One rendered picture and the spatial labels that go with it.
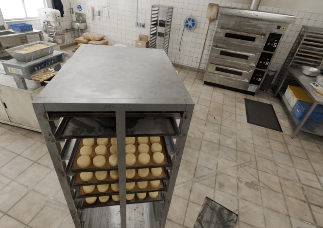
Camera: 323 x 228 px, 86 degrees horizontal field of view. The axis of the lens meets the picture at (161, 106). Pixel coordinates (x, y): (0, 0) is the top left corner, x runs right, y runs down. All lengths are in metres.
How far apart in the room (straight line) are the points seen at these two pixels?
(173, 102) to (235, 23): 4.43
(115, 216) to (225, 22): 4.45
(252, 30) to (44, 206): 4.98
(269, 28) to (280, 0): 1.18
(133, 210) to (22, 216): 1.17
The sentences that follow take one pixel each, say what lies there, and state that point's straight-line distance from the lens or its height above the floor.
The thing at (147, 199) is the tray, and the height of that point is 1.22.
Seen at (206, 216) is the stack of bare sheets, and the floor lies 0.02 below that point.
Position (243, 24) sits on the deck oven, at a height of 1.71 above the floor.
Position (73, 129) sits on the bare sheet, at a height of 1.67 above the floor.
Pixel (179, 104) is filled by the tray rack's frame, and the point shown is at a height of 1.82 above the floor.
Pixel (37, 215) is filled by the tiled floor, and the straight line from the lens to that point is 2.56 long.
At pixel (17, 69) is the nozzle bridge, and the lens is 2.88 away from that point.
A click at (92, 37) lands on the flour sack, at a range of 6.72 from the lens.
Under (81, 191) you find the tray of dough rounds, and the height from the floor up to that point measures 1.31.
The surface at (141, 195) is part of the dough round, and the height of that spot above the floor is 1.24.
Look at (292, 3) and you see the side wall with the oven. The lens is 6.07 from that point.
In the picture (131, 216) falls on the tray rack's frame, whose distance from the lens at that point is 2.16.
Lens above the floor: 2.11
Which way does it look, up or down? 33 degrees down
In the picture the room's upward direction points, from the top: 7 degrees clockwise
